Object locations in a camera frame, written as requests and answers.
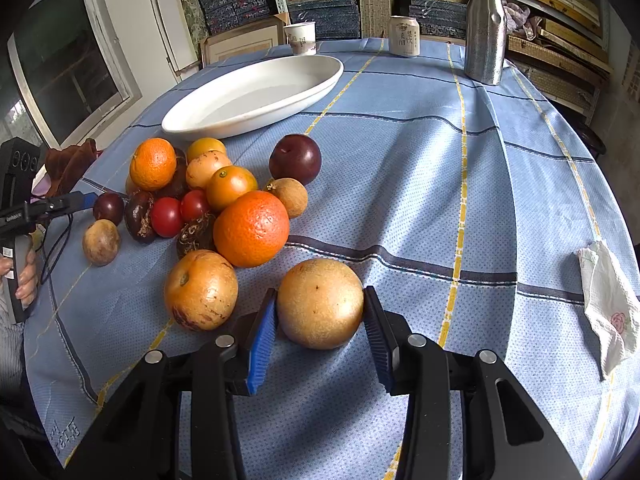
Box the small red tomato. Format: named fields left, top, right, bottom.
left=180, top=188, right=209, bottom=222

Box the small dark red plum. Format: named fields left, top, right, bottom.
left=92, top=192, right=125, bottom=226

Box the small brown fruit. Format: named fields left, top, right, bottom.
left=82, top=219, right=120, bottom=266

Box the white floral napkin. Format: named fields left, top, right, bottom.
left=577, top=240, right=639, bottom=379

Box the white oval plate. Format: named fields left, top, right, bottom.
left=162, top=55, right=344, bottom=141

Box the person's left hand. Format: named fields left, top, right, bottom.
left=15, top=249, right=38, bottom=310

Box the white paper cup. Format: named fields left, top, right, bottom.
left=283, top=22, right=317, bottom=55

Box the large orange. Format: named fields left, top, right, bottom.
left=213, top=191, right=290, bottom=268

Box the wooden framed panel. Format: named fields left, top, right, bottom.
left=201, top=15, right=288, bottom=67

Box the dark purple passion fruit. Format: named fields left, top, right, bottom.
left=176, top=212, right=216, bottom=259

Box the pale orange fruit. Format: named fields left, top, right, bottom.
left=186, top=151, right=232, bottom=190

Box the brown round fruit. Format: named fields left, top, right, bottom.
left=265, top=178, right=308, bottom=219

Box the black cable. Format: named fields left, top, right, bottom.
left=37, top=213, right=75, bottom=286

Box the round yellow fruit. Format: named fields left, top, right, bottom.
left=277, top=258, right=363, bottom=350

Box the metal storage shelf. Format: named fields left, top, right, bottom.
left=276, top=0, right=613, bottom=124

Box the small orange tangerine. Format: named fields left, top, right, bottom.
left=186, top=138, right=227, bottom=162

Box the large dark red plum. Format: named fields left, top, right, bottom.
left=269, top=134, right=322, bottom=185

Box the orange persimmon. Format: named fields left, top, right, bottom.
left=205, top=166, right=258, bottom=212

